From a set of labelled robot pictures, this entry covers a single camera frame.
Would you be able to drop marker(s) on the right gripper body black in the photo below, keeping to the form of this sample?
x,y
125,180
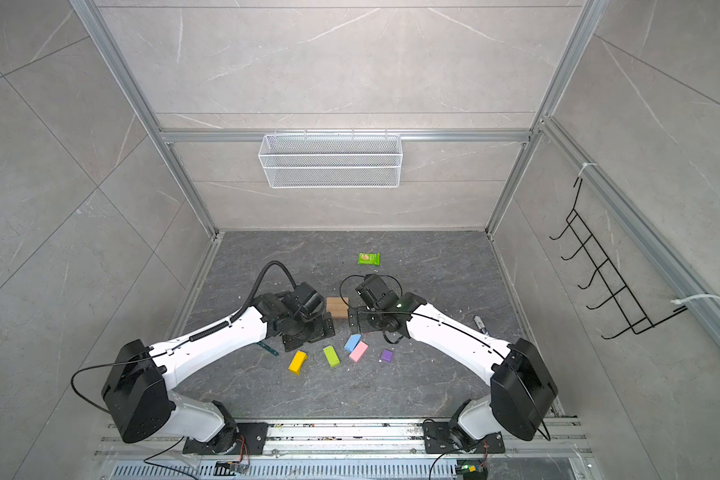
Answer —
x,y
368,320

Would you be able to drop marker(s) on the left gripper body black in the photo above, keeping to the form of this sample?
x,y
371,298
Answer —
x,y
312,328

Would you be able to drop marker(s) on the light blue block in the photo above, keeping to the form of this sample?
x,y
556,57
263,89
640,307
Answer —
x,y
352,342

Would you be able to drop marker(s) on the natural wood block long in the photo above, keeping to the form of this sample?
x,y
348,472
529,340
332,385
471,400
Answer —
x,y
337,308

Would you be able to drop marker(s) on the pink block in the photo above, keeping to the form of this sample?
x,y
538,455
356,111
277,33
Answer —
x,y
359,351

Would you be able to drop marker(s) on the yellow arch block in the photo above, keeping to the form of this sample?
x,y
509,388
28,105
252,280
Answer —
x,y
297,362

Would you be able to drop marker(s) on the lime green block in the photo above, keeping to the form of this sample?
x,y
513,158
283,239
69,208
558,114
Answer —
x,y
331,356

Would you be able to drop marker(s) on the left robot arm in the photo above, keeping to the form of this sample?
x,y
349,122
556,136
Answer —
x,y
139,391

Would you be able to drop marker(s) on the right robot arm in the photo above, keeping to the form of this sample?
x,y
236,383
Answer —
x,y
522,389

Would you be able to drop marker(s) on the green snack packet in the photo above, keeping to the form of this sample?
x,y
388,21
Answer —
x,y
369,259

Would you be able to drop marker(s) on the green handled tool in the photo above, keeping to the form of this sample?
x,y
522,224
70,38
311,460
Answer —
x,y
268,348

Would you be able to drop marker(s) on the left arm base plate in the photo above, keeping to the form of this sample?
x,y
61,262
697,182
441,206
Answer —
x,y
247,437

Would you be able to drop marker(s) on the aluminium mounting rail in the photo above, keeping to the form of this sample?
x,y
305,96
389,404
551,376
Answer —
x,y
354,449

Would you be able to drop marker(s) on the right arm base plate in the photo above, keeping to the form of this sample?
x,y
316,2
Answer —
x,y
440,437

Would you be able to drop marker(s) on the white wire mesh basket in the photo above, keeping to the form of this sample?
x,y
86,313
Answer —
x,y
325,161

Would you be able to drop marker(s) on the black wire hook rack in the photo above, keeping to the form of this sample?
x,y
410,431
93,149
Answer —
x,y
604,270

